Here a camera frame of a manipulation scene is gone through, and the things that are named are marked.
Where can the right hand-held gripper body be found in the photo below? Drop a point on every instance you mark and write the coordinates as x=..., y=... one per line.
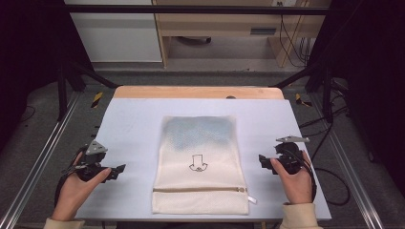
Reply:
x=291, y=156

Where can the pale blue table mat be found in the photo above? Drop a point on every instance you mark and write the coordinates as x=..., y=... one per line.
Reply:
x=133, y=127

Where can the yellow black tape marker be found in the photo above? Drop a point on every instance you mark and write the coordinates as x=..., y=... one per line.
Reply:
x=299, y=100
x=97, y=99

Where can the aluminium floor rail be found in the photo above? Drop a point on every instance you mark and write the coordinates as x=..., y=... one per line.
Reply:
x=38, y=159
x=350, y=165

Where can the person's right hand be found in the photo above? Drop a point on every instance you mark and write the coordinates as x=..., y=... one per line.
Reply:
x=296, y=187

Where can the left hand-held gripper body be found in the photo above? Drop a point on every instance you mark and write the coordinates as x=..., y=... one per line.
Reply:
x=92, y=159

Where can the light wooden desk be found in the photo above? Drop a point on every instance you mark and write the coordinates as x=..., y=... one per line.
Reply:
x=223, y=22

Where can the white mesh laundry bag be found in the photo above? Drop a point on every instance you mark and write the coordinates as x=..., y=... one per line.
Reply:
x=197, y=143

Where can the person's left hand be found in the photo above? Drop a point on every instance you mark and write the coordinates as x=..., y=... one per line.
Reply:
x=74, y=194

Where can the wooden table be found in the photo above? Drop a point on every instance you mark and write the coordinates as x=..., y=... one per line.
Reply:
x=191, y=92

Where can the black metal stand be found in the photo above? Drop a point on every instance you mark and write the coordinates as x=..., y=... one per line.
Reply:
x=327, y=95
x=62, y=95

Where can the white cabinet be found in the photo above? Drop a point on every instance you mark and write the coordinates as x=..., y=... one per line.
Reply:
x=117, y=38

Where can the black horizontal frame bar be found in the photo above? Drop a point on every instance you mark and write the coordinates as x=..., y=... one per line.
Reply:
x=191, y=9

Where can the dark curtain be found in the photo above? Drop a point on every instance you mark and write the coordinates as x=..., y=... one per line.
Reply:
x=22, y=47
x=375, y=79

